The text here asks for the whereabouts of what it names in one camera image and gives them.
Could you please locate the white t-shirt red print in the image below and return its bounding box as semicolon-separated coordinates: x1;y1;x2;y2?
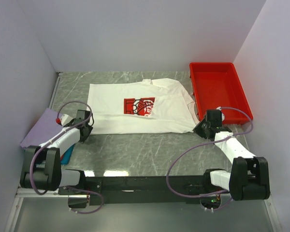
87;78;199;134

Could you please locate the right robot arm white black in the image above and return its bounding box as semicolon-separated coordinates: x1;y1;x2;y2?
193;107;270;201

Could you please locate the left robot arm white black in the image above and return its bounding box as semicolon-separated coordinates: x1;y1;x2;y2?
20;110;93;195

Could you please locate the folded lavender t-shirt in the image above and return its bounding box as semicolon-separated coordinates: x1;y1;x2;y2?
20;108;62;149

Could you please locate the red plastic bin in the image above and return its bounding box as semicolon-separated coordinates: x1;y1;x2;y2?
189;62;253;125

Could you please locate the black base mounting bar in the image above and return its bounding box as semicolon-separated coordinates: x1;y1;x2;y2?
58;175;221;208

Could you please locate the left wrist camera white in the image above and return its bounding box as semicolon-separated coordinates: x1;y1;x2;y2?
56;114;73;126

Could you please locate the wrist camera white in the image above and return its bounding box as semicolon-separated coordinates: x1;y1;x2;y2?
56;114;73;126
216;107;225;121

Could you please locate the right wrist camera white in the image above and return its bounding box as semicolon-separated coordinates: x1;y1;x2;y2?
216;107;225;121

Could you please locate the aluminium rail frame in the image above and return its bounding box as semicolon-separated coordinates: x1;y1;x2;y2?
4;175;283;232

